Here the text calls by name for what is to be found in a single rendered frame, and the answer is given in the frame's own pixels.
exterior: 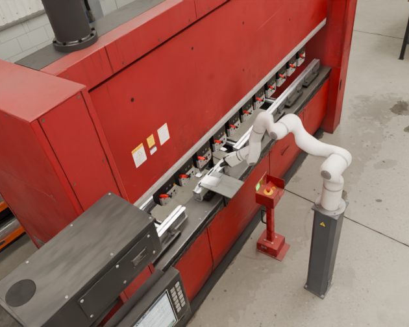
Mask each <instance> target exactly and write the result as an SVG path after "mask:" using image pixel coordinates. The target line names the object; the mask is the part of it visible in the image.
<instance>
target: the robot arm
mask: <svg viewBox="0 0 409 327"><path fill-rule="evenodd" d="M266 129H267V132H268V134H269V136H270V138H272V139H282V138H283V137H284V136H286V135H287V134H288V133H289V132H292V133H293V134H294V136H295V143H296V145H297V146H298V147H299V148H301V149H302V150H303V151H305V152H307V153H308V154H311V155H313V156H324V157H326V158H327V159H326V160H325V161H324V162H323V163H322V165H321V167H320V169H319V175H320V176H321V177H322V178H323V179H324V181H323V190H322V195H320V196H319V197H318V198H317V199H316V208H317V210H318V211H319V212H321V213H322V214H324V215H328V216H337V215H340V214H342V213H343V212H344V211H345V201H344V200H343V199H342V198H341V196H342V191H343V184H344V179H343V177H342V176H341V174H342V173H343V172H344V170H346V168H347V167H348V166H349V165H350V163H351V160H352V157H351V154H350V153H349V152H348V151H347V150H345V149H343V148H341V147H337V146H334V145H329V144H326V143H322V142H320V141H318V140H317V139H315V138H314V137H313V136H311V135H309V133H307V131H306V130H305V129H304V127H303V125H302V123H301V120H300V119H299V117H297V116H296V115H295V114H287V115H285V116H284V117H282V118H281V119H280V120H279V121H277V122H276V123H274V122H273V116H272V115H271V114H270V113H268V112H260V113H259V114H258V115H257V117H256V119H255V121H254V125H253V127H252V129H251V133H250V134H249V145H248V146H246V147H244V148H242V149H240V150H238V151H237V152H236V151H235V152H231V153H229V154H226V155H225V157H223V162H221V163H220V164H219V166H220V167H223V166H230V167H234V166H235V165H237V164H239V163H240V162H241V161H244V160H246V162H247V164H248V165H254V164H256V162H257V161H258V159H259V157H260V151H261V139H262V137H263V135H264V132H265V131H266Z"/></svg>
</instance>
